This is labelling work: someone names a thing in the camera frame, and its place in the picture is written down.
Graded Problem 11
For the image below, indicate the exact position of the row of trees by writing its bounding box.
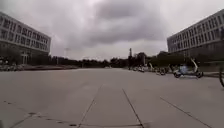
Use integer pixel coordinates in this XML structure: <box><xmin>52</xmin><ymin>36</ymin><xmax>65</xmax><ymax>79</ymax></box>
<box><xmin>29</xmin><ymin>50</ymin><xmax>188</xmax><ymax>70</ymax></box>

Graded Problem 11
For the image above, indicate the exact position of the slim distant tower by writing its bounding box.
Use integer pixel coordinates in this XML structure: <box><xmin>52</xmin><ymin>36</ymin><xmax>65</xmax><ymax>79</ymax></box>
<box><xmin>128</xmin><ymin>47</ymin><xmax>133</xmax><ymax>59</ymax></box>

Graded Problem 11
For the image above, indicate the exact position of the grey paved plaza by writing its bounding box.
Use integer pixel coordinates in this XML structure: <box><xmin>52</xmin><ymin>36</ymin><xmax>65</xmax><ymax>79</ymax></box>
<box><xmin>0</xmin><ymin>67</ymin><xmax>224</xmax><ymax>128</ymax></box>

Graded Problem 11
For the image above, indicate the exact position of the row of parked two-wheelers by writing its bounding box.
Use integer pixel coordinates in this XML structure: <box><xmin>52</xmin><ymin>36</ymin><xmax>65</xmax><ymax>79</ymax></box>
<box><xmin>128</xmin><ymin>62</ymin><xmax>174</xmax><ymax>76</ymax></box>

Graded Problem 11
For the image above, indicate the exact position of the pale blue scooter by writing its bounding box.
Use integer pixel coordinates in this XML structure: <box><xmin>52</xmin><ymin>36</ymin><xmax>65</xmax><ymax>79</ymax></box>
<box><xmin>172</xmin><ymin>57</ymin><xmax>205</xmax><ymax>80</ymax></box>

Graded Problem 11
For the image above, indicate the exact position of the large grey building with windows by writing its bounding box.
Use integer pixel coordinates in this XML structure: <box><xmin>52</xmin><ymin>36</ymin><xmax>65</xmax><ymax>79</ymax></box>
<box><xmin>166</xmin><ymin>8</ymin><xmax>224</xmax><ymax>63</ymax></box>

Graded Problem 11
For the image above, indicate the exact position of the long pale building with windows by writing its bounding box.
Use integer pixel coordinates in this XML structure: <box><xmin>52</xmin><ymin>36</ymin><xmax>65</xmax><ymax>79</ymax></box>
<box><xmin>0</xmin><ymin>11</ymin><xmax>52</xmax><ymax>66</ymax></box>

